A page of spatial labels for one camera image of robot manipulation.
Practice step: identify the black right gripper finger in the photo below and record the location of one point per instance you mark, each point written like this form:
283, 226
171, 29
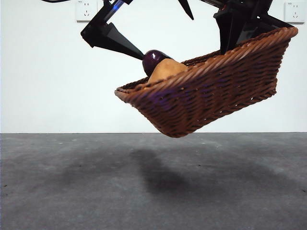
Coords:
249, 31
226, 28

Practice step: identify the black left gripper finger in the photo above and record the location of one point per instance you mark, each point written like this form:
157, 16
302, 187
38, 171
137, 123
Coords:
186, 8
108, 38

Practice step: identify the purple eggplant with green stem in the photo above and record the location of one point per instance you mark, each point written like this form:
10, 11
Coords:
153, 58

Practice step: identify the brown potato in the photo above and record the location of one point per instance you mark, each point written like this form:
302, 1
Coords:
168, 69

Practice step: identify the brown woven wicker basket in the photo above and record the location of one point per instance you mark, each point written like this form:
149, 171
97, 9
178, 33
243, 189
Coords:
211, 95

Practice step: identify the white wall socket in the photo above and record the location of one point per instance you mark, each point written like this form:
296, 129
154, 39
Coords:
85, 12
295, 13

